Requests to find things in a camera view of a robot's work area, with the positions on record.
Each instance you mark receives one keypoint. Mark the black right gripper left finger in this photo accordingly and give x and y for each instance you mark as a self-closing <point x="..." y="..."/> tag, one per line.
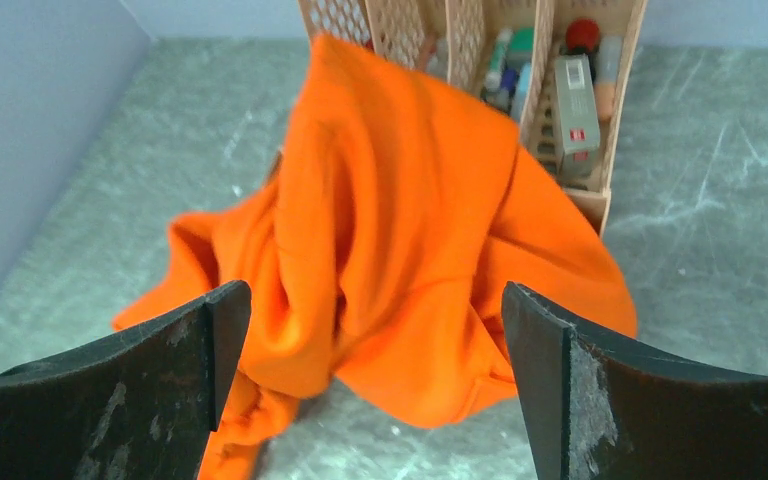
<point x="137" y="404"/>

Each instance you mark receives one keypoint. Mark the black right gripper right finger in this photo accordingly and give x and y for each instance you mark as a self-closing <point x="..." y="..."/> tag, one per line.
<point x="600" y="405"/>

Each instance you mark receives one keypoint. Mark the orange jacket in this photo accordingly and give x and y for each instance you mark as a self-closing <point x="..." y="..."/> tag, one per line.
<point x="377" y="253"/>

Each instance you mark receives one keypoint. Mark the grey rectangular box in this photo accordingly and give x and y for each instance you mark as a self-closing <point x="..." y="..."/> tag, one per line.
<point x="576" y="127"/>

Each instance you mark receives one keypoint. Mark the tan perforated organizer rack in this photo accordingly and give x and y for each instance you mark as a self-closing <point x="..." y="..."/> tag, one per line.
<point x="465" y="43"/>

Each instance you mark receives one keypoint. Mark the green capped bottle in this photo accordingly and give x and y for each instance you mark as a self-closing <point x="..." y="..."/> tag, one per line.
<point x="520" y="48"/>

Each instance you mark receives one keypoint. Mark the red round cap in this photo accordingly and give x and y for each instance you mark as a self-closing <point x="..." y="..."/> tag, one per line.
<point x="583" y="34"/>

